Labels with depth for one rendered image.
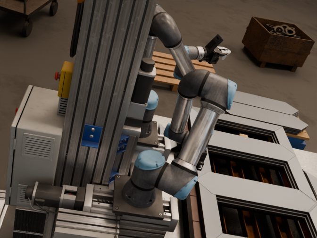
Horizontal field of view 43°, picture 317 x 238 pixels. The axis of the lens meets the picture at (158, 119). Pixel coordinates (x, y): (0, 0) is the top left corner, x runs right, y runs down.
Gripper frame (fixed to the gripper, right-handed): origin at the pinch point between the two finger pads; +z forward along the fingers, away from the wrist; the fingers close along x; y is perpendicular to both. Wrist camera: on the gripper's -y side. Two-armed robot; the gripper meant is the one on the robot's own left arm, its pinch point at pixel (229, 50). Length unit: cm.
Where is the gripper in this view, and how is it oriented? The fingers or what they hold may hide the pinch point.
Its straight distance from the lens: 241.9
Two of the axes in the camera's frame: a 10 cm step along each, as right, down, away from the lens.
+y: -3.3, 7.1, 6.2
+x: 4.2, 7.0, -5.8
